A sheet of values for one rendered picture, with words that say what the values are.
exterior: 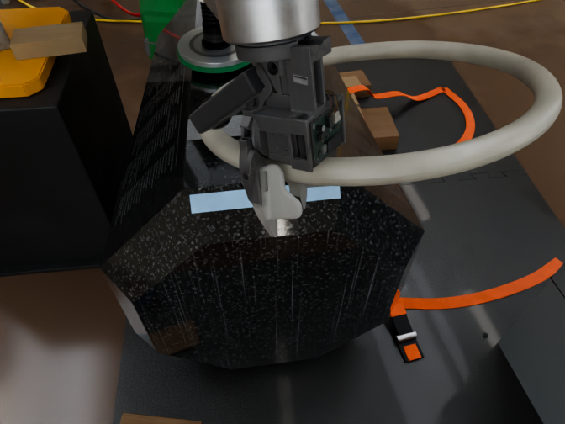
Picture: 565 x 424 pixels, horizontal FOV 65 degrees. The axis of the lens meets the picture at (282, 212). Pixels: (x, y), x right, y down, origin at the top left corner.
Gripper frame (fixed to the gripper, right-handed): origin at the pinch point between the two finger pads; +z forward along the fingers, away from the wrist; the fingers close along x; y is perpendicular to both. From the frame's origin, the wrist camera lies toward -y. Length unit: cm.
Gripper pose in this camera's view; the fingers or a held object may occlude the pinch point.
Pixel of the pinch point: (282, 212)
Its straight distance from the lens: 52.9
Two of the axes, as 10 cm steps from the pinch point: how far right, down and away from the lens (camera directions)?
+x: 5.6, -5.2, 6.5
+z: 1.3, 8.3, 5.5
